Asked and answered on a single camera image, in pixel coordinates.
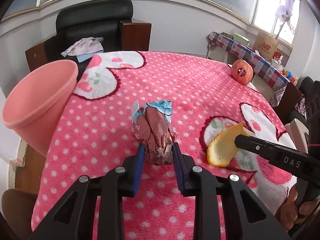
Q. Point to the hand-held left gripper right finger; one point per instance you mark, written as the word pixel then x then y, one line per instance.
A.
pixel 178 170

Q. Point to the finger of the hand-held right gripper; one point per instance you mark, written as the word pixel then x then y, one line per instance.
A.
pixel 255 146

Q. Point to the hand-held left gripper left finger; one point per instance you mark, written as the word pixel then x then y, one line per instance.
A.
pixel 140 170

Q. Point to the orange peel piece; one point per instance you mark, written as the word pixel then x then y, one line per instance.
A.
pixel 222 147

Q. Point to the brown paper wrapper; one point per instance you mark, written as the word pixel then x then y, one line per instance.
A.
pixel 157 132

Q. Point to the pink plastic bin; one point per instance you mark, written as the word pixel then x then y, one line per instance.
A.
pixel 35 105

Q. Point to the person's right hand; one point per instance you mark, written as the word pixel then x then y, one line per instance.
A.
pixel 290 210

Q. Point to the beige box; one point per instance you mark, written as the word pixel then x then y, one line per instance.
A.
pixel 297 135

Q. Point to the dark wooden chair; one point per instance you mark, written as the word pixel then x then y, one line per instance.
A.
pixel 291 97

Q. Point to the red apple with sticker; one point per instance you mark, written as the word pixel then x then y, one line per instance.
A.
pixel 241 72

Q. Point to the small colourful containers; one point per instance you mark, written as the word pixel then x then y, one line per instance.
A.
pixel 288 75

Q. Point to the checkered tablecloth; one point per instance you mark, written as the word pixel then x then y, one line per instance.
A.
pixel 260 62

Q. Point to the pink dotted printed blanket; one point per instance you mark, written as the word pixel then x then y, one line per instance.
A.
pixel 175 85

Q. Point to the brown paper shopping bag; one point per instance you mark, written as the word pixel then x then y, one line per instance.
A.
pixel 266 45

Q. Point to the green box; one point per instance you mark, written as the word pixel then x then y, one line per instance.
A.
pixel 241 38

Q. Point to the wooden table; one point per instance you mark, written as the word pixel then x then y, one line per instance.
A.
pixel 27 170

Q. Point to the light blue cloth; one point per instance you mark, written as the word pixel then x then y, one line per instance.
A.
pixel 83 57

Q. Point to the brown wooden stool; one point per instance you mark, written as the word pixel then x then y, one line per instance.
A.
pixel 17 210

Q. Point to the light patterned cloth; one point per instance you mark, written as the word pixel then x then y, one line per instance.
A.
pixel 85 45

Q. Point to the bright side window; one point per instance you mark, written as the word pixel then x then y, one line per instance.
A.
pixel 272 5

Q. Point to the hanging white laundry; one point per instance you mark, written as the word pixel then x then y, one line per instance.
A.
pixel 287 7

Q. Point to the black leather armchair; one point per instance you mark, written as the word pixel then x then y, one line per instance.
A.
pixel 95 17

